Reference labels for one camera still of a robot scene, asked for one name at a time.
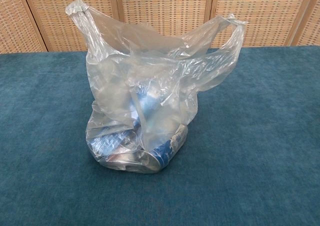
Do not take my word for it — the woven bamboo folding screen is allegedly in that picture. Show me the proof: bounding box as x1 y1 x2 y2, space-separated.
0 0 320 54

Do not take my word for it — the blue carpet table mat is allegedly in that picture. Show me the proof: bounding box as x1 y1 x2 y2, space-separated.
0 47 320 226

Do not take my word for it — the clear plastic shopping bag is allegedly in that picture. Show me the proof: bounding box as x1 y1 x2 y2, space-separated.
65 0 248 173

